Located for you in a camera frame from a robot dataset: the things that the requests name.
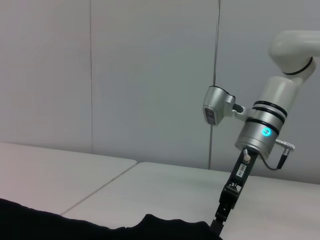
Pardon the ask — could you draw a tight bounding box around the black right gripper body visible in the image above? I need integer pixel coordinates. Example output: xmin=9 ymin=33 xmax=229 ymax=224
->
xmin=224 ymin=147 xmax=259 ymax=195

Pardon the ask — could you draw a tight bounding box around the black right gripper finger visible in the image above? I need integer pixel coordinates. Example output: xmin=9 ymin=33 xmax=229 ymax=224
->
xmin=210 ymin=186 xmax=241 ymax=236

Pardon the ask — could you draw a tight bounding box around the black shirt with FREE print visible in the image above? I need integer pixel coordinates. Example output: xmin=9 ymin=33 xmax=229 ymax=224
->
xmin=0 ymin=198 xmax=224 ymax=240

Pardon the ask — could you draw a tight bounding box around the right gripper cable with plug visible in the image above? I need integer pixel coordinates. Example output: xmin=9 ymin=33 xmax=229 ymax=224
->
xmin=259 ymin=139 xmax=297 ymax=171

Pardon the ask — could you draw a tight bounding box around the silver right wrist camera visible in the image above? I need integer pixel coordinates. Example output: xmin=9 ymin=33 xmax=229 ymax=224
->
xmin=202 ymin=85 xmax=252 ymax=126

